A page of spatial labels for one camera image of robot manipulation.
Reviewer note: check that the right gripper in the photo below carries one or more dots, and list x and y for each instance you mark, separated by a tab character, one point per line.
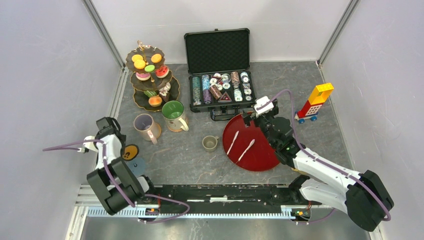
252	116

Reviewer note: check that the red round tray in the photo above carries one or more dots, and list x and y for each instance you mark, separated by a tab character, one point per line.
260	157

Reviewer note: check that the green bowl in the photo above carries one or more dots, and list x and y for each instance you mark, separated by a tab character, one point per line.
175	116

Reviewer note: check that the chocolate cake slice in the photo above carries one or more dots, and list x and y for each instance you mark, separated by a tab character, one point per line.
165	96

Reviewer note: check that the white striped donut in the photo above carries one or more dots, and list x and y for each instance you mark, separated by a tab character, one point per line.
165	90

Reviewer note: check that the orange peach bun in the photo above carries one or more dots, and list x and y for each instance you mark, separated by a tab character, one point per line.
155	101

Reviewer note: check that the red frosted donut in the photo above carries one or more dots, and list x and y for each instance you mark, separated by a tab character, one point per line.
162	71

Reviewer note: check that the white rectangular pastry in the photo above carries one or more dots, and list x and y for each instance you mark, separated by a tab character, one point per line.
150	93

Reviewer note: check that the beige purple mug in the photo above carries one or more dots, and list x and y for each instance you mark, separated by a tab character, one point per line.
142	121

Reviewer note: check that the yellow round cookie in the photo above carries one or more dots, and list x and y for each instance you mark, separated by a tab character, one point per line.
156	58

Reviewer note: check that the green macaron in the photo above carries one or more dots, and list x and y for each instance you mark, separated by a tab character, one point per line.
150	68

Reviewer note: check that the pink frosted donut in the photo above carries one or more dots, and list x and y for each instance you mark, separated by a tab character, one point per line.
143	76

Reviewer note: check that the orange round biscuit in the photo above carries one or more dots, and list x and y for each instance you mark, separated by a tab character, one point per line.
139	64

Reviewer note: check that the orange waffle biscuit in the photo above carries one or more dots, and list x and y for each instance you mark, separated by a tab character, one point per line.
136	57

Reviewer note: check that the woven coaster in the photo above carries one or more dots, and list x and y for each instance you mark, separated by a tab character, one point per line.
151	133

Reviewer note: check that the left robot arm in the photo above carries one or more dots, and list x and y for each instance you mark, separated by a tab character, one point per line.
112	181

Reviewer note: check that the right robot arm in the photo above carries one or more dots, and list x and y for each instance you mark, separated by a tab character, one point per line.
361	195

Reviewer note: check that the toy block tower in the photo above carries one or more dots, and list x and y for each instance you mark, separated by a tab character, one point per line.
314	103

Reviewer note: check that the small grey-green cup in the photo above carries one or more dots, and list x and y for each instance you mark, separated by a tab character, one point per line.
210	143

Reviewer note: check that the black poker chip case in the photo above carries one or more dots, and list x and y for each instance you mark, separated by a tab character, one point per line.
220	82

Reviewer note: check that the three-tier dessert stand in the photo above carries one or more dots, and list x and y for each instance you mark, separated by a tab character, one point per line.
154	83

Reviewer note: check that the orange black coaster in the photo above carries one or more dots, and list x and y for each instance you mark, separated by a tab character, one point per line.
131	151

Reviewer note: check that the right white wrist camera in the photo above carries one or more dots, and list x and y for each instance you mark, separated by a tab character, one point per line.
262	105

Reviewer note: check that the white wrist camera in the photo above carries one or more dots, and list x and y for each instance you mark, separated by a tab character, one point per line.
262	105
88	145

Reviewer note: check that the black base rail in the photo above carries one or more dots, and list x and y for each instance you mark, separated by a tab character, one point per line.
226	201

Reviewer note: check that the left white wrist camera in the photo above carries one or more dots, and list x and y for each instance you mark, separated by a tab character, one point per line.
88	145

